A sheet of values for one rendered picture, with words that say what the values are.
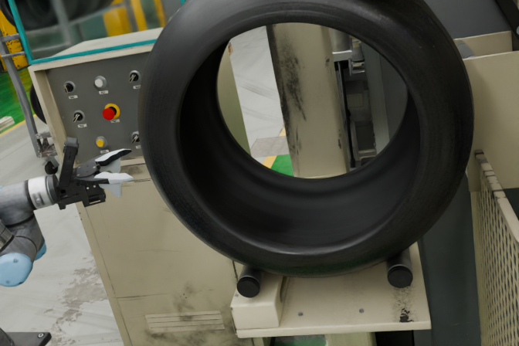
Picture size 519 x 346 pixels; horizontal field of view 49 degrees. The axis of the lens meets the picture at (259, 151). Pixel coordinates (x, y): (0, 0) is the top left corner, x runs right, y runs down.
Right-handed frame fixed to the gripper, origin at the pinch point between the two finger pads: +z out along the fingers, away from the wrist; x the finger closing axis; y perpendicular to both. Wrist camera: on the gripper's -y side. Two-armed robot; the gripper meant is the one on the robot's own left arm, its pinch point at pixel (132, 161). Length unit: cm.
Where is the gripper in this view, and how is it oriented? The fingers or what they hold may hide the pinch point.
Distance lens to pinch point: 140.9
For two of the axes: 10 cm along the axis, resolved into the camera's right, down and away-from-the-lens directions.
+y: 1.6, 8.7, 4.7
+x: 2.3, 4.3, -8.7
